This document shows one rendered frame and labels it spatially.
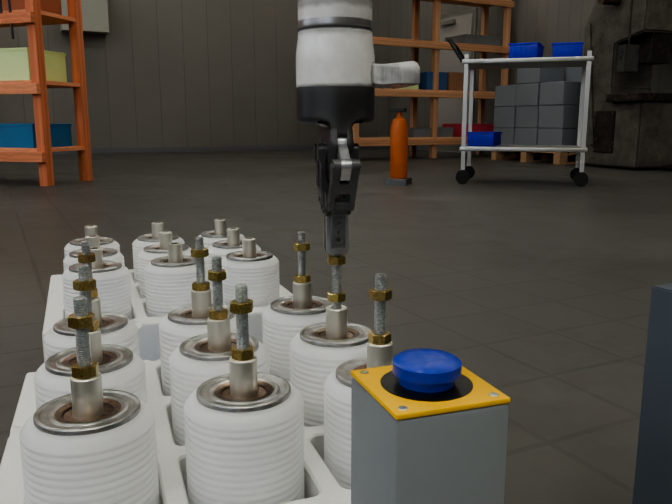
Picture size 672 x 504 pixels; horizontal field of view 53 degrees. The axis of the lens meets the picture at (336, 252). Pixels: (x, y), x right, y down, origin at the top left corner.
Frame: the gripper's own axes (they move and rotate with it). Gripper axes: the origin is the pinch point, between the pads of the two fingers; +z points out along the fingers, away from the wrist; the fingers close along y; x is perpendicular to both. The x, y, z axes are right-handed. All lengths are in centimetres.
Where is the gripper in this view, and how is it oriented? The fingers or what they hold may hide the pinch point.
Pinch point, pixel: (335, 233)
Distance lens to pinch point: 67.1
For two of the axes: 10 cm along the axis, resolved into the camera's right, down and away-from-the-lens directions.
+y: 1.6, 1.8, -9.7
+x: 9.9, -0.3, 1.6
